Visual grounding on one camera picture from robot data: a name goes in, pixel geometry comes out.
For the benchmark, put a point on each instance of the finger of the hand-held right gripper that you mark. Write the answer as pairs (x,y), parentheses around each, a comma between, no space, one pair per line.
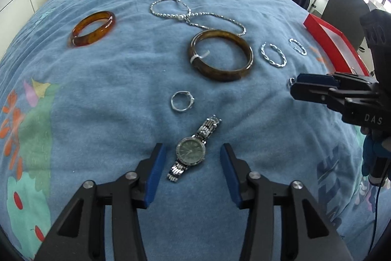
(314,79)
(305,93)

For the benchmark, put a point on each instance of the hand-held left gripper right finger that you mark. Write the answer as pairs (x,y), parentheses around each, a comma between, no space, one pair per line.
(230,178)

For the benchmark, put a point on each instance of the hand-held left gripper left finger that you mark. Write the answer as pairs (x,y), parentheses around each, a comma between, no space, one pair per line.
(154,177)

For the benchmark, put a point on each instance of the red jewelry box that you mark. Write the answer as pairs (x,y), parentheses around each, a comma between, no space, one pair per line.
(326,37)

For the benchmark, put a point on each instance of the silver wristwatch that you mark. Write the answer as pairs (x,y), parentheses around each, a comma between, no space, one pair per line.
(191,150)

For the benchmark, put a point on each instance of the translucent amber bangle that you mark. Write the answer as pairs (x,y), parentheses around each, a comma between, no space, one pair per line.
(80,36)

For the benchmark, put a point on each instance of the person's right hand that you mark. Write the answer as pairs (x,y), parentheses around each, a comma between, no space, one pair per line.
(369,154)

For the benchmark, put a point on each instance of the grey chair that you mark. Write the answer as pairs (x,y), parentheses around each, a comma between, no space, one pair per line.
(345,10)

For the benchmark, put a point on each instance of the blue printed blanket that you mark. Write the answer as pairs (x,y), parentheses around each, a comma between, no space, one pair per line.
(122,96)

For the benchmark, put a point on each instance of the dark brown bangle with tag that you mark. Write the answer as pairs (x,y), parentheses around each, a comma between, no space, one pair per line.
(220,73)

